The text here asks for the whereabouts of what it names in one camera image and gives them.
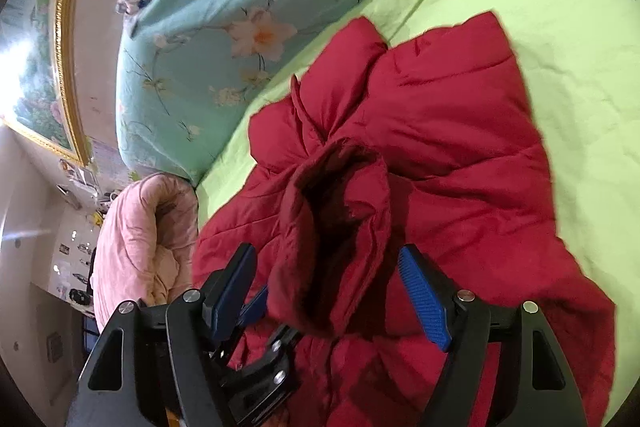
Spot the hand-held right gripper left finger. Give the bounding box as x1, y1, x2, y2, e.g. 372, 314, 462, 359
67, 243, 258, 427

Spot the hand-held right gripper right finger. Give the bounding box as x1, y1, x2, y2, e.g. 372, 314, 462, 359
398, 243, 588, 427

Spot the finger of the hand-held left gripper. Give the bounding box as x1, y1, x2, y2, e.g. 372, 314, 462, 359
238, 285, 271, 329
252, 324, 303, 365

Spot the red quilted blanket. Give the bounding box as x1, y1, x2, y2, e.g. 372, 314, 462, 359
191, 11, 617, 427

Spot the pink quilt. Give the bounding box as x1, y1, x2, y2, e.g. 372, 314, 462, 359
92, 172, 201, 325

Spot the cluttered white desk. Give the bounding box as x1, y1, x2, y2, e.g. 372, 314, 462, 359
30, 157, 108, 308

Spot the light green bed sheet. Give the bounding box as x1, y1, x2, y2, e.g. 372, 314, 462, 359
192, 0, 640, 427

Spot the gold framed painting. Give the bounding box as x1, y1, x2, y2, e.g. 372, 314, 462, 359
0, 0, 101, 166

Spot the wall chart poster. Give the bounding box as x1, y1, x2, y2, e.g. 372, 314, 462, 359
87, 137, 133, 182

